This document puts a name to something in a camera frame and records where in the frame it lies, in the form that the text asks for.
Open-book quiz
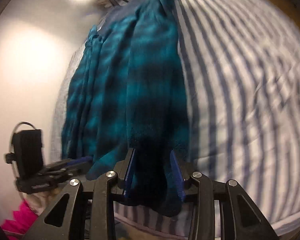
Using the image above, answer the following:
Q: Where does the grey striped bed sheet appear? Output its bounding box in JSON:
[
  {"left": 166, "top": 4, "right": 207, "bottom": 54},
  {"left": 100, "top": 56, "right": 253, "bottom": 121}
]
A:
[{"left": 50, "top": 0, "right": 300, "bottom": 238}]

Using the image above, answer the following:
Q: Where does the pink cloth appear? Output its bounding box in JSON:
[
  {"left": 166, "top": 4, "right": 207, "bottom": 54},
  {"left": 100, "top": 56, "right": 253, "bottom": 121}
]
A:
[{"left": 2, "top": 200, "right": 43, "bottom": 235}]

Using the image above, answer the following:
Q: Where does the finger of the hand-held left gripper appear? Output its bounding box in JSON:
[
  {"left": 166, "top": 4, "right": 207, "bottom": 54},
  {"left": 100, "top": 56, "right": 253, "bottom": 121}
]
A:
[{"left": 41, "top": 156, "right": 93, "bottom": 180}]

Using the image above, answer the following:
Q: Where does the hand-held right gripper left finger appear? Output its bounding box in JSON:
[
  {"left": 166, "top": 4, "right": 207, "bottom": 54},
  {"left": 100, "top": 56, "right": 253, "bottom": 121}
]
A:
[{"left": 22, "top": 148, "right": 137, "bottom": 240}]

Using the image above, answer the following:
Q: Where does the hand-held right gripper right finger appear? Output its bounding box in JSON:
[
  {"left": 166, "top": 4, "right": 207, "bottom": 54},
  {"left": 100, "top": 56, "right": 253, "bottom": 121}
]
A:
[{"left": 170, "top": 150, "right": 280, "bottom": 240}]

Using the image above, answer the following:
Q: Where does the brown furry cloth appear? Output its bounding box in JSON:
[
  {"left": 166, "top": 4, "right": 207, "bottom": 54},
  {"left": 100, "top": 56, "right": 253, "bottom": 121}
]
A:
[{"left": 25, "top": 187, "right": 65, "bottom": 213}]

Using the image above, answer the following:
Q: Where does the teal plaid fleece jacket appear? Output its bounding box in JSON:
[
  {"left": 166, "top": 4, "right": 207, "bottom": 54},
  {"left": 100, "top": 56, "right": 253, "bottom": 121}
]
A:
[{"left": 61, "top": 0, "right": 190, "bottom": 218}]

